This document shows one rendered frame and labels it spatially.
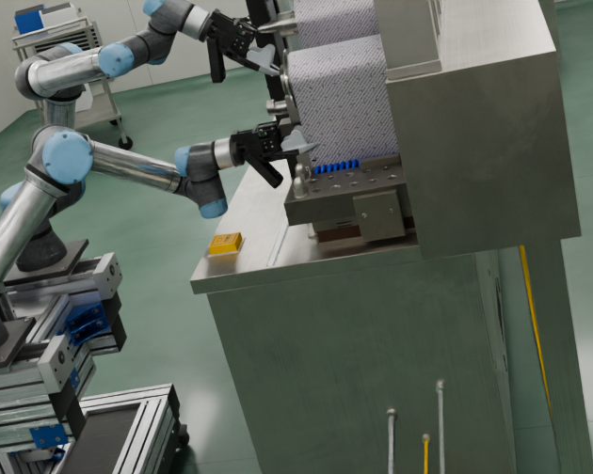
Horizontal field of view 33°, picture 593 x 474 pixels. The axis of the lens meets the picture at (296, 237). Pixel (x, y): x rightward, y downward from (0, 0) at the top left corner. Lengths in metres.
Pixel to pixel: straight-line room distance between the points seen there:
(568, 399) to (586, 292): 1.99
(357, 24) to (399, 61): 1.09
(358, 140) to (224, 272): 0.46
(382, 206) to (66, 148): 0.73
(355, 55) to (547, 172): 0.93
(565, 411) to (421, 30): 0.74
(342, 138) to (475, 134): 0.94
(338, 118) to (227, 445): 1.38
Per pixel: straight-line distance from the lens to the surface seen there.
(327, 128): 2.41
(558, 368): 1.79
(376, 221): 2.25
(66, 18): 6.97
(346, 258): 2.26
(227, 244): 2.43
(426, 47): 1.49
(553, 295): 1.71
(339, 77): 2.37
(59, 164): 2.33
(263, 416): 2.52
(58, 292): 2.99
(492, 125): 1.51
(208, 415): 3.56
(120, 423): 3.28
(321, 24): 2.59
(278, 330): 2.37
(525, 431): 3.11
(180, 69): 8.42
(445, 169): 1.53
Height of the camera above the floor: 1.83
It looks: 23 degrees down
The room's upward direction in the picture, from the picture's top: 15 degrees counter-clockwise
